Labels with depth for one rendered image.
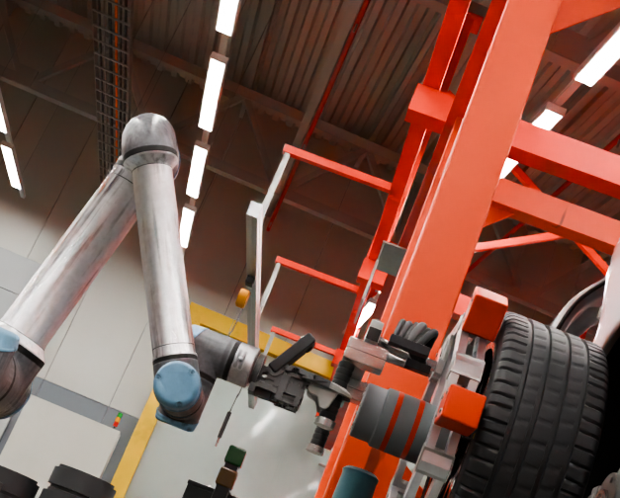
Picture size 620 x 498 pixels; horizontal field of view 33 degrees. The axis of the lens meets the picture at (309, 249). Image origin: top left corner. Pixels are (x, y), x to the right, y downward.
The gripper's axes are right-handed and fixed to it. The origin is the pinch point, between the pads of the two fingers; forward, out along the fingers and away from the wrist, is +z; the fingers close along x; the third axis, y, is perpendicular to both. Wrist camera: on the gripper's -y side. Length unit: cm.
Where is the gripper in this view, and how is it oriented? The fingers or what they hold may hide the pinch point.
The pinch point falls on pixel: (346, 393)
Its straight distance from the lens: 225.4
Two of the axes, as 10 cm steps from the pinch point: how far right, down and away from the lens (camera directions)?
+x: 0.5, -3.4, -9.4
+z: 9.3, 3.5, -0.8
